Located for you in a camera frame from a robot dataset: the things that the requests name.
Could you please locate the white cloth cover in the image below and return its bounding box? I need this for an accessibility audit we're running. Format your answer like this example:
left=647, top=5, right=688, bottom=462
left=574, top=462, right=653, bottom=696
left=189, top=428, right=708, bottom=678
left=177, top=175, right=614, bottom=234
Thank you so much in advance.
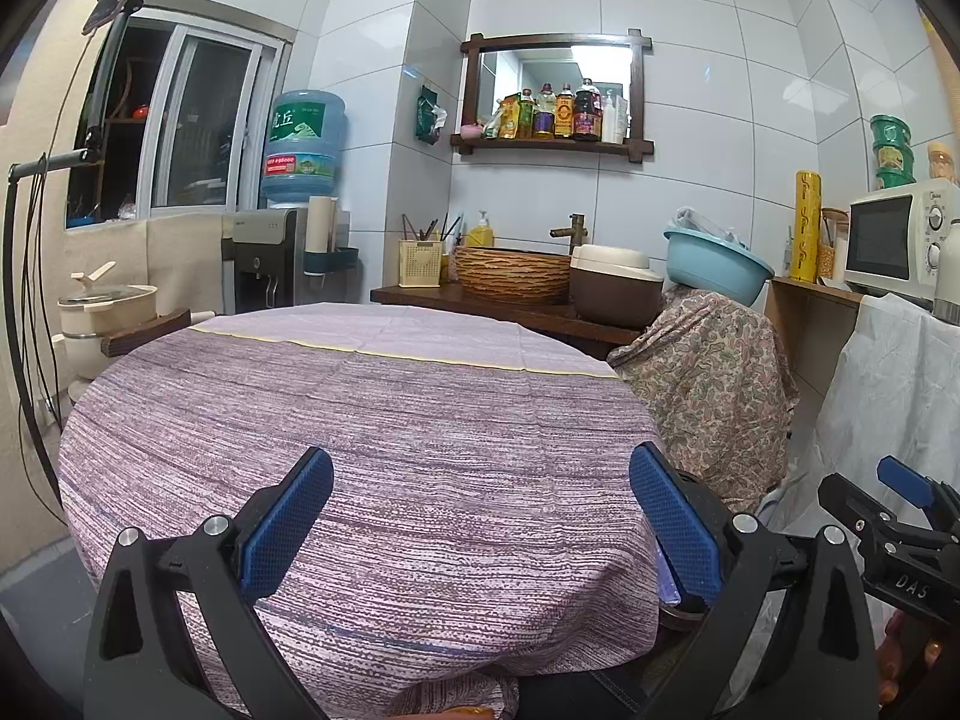
left=757, top=292, right=960, bottom=541

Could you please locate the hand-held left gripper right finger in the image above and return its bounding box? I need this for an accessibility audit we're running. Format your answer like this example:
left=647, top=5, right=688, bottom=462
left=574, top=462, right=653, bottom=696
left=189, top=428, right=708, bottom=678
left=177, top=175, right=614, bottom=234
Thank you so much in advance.
left=628, top=441, right=880, bottom=720

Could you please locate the black phone stand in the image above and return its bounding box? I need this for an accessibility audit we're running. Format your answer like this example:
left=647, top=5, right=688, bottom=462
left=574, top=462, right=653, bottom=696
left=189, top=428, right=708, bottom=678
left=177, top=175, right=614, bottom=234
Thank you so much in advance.
left=0, top=7, right=132, bottom=541

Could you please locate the green wall packet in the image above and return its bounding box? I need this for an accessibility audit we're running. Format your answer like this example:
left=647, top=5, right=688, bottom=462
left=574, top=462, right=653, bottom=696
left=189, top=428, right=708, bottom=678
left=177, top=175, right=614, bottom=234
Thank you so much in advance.
left=416, top=86, right=449, bottom=145

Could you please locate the sliding window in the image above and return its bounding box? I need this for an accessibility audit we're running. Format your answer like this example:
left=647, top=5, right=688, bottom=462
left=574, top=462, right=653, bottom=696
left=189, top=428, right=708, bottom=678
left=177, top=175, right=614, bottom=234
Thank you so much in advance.
left=66, top=7, right=290, bottom=230

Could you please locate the wooden framed mirror shelf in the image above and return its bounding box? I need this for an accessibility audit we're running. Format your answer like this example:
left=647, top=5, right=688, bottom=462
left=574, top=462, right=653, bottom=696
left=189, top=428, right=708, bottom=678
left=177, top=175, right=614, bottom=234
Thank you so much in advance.
left=450, top=31, right=655, bottom=167

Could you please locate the beige cup tube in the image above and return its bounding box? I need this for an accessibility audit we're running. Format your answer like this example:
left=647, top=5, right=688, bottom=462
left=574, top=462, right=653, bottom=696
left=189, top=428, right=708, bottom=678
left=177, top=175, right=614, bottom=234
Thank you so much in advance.
left=307, top=196, right=336, bottom=252

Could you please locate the beige cloth cover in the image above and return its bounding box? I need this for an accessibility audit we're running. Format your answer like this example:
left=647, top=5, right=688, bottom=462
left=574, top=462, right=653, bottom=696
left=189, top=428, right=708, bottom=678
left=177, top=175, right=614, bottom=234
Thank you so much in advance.
left=64, top=214, right=230, bottom=320

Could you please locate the white microwave oven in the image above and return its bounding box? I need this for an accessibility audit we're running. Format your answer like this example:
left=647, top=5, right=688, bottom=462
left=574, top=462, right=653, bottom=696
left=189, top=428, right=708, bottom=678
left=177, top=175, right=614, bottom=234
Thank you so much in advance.
left=844, top=181, right=960, bottom=299

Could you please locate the light blue plastic basin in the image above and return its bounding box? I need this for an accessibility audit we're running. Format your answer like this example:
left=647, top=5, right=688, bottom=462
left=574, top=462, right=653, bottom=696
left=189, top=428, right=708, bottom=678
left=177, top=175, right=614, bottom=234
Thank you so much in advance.
left=664, top=229, right=776, bottom=308

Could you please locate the purple striped tablecloth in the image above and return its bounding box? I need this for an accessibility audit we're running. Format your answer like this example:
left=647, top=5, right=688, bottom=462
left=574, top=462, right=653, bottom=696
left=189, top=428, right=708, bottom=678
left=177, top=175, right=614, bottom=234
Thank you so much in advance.
left=56, top=302, right=668, bottom=720

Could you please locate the row of condiment bottles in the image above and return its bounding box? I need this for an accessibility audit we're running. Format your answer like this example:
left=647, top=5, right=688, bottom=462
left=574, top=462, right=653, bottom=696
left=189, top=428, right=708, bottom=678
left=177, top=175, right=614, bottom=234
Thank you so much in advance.
left=484, top=79, right=629, bottom=145

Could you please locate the dark wooden board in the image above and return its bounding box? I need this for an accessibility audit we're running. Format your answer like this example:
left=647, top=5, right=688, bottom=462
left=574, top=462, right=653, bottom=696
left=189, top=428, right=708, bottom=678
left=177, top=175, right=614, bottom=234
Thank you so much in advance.
left=101, top=307, right=192, bottom=359

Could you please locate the small wicker jar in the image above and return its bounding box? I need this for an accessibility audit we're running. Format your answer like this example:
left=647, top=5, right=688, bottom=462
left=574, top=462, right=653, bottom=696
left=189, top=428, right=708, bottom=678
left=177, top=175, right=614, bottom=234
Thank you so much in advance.
left=817, top=208, right=852, bottom=282

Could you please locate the cream cooking pot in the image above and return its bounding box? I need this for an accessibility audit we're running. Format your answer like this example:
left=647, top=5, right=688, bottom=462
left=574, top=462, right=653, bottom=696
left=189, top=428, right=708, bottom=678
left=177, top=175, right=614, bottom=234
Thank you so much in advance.
left=58, top=262, right=160, bottom=380

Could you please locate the beige chopstick holder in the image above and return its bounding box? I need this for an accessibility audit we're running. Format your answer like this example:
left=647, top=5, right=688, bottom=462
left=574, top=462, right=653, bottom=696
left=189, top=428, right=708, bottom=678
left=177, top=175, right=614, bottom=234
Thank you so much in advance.
left=397, top=238, right=445, bottom=288

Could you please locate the blue water jug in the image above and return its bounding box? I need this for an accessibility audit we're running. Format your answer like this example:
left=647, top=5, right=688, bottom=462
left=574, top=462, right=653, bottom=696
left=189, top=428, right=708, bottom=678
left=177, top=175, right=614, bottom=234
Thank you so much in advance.
left=261, top=88, right=350, bottom=207

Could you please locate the white kettle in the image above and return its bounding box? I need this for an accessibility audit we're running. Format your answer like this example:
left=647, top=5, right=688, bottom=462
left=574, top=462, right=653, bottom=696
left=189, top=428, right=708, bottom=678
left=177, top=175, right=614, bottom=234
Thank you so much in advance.
left=932, top=219, right=960, bottom=317

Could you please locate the dark brown trash bin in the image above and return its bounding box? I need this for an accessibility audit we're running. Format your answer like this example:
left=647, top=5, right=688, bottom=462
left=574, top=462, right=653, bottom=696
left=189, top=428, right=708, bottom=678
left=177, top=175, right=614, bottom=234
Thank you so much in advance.
left=658, top=600, right=710, bottom=635

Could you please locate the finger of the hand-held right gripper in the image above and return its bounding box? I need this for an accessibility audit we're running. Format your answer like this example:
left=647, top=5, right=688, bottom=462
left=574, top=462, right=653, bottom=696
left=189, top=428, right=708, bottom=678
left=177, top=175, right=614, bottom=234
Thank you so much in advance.
left=876, top=456, right=960, bottom=533
left=817, top=472, right=955, bottom=554

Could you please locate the clear plastic bag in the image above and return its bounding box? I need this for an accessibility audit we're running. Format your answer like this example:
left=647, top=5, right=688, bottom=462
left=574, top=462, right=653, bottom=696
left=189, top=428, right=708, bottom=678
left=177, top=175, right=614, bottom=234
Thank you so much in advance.
left=671, top=206, right=751, bottom=250

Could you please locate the bronze faucet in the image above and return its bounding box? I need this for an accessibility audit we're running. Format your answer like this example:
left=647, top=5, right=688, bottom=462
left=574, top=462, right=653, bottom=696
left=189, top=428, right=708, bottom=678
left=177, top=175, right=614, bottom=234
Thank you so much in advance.
left=550, top=214, right=586, bottom=256

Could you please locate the orange lidded jar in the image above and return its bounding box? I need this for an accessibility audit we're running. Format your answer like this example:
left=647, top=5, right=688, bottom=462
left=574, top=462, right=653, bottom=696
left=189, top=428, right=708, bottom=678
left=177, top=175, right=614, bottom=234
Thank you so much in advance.
left=926, top=141, right=959, bottom=185

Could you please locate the teal cup tray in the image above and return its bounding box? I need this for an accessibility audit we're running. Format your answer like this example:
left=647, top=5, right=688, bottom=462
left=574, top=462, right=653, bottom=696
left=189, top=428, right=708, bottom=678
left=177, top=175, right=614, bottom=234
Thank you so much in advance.
left=302, top=245, right=359, bottom=276

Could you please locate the floral cloth cover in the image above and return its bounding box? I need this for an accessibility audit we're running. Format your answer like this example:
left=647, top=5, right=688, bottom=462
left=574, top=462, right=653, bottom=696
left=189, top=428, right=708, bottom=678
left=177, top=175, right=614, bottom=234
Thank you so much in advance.
left=607, top=286, right=800, bottom=515

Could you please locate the wooden cabinet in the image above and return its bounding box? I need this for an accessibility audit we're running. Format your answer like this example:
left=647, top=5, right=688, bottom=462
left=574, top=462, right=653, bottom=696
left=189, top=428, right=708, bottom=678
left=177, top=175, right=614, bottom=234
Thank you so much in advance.
left=761, top=276, right=863, bottom=421

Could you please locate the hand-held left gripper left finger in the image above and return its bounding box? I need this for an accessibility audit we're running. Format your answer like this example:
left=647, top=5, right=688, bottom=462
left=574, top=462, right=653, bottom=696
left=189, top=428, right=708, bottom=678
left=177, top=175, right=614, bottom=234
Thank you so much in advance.
left=84, top=446, right=336, bottom=720

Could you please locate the grey water dispenser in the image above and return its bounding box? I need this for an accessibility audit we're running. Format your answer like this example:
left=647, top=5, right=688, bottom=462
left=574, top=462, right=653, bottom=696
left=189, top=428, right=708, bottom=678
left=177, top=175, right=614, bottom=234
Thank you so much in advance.
left=221, top=208, right=310, bottom=316

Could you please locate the wicker wash basin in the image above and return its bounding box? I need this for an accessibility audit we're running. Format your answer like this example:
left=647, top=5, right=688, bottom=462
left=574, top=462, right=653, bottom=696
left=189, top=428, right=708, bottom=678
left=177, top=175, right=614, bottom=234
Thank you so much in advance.
left=454, top=245, right=575, bottom=306

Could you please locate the person's right hand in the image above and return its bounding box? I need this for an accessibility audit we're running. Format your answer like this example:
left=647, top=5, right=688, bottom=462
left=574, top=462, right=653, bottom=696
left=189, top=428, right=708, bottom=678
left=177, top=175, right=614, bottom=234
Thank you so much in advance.
left=874, top=607, right=950, bottom=706

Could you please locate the yellow wrap roll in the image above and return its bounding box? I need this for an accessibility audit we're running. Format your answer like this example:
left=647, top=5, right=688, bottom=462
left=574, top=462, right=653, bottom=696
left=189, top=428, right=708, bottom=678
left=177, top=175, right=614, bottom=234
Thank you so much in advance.
left=791, top=170, right=824, bottom=284

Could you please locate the brown white rice cooker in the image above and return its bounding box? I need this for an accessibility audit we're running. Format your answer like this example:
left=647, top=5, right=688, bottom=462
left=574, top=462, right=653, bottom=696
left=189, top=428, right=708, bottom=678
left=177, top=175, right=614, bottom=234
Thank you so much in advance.
left=570, top=244, right=665, bottom=327

